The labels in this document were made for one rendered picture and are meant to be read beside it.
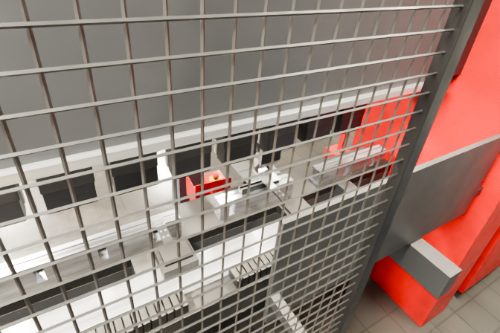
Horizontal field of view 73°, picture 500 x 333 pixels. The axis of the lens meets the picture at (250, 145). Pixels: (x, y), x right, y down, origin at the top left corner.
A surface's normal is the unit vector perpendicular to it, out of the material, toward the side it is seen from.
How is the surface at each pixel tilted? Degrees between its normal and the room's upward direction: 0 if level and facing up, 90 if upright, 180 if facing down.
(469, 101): 90
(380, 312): 0
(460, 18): 90
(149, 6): 90
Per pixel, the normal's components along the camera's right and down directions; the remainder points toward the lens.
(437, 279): -0.86, 0.22
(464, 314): 0.07, -0.84
